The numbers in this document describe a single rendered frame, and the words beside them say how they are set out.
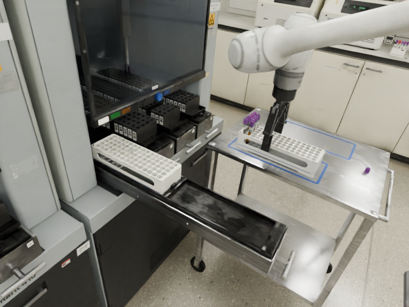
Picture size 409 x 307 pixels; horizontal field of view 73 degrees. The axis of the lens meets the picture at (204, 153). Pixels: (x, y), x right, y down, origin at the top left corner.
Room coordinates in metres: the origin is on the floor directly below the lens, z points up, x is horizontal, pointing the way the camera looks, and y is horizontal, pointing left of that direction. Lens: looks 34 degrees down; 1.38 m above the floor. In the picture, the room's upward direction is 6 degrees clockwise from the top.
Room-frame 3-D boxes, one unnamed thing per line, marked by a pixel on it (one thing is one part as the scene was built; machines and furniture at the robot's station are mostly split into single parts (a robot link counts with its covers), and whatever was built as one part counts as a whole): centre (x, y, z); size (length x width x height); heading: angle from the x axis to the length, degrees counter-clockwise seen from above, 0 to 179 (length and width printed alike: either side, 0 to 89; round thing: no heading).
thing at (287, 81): (0.89, -0.24, 1.11); 0.09 x 0.09 x 0.06
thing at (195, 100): (1.16, 0.08, 0.85); 0.12 x 0.02 x 0.06; 151
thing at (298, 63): (0.88, -0.23, 1.21); 0.13 x 0.11 x 0.16; 126
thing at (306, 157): (0.87, -0.27, 0.85); 0.30 x 0.10 x 0.06; 60
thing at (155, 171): (0.71, 0.22, 0.83); 0.30 x 0.10 x 0.06; 62
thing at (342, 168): (0.94, -0.38, 0.41); 0.67 x 0.46 x 0.82; 60
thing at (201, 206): (0.63, 0.06, 0.78); 0.73 x 0.14 x 0.09; 62
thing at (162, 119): (1.03, 0.16, 0.85); 0.12 x 0.02 x 0.06; 151
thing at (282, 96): (0.89, -0.24, 1.03); 0.08 x 0.07 x 0.09; 150
